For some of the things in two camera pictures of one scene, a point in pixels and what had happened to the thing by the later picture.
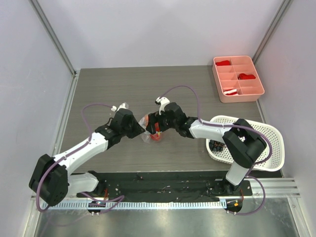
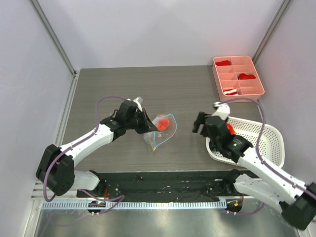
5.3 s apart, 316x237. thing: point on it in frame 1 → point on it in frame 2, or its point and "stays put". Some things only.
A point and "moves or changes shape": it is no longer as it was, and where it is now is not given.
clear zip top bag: (147, 136) moves or changes shape
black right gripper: (153, 123) → (205, 126)
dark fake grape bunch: (216, 146) stays put
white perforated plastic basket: (272, 159) stays put
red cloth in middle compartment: (243, 76) stays put
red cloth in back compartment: (223, 63) stays put
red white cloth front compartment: (230, 92) stays put
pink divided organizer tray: (249, 91) stays put
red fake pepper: (155, 137) moves or changes shape
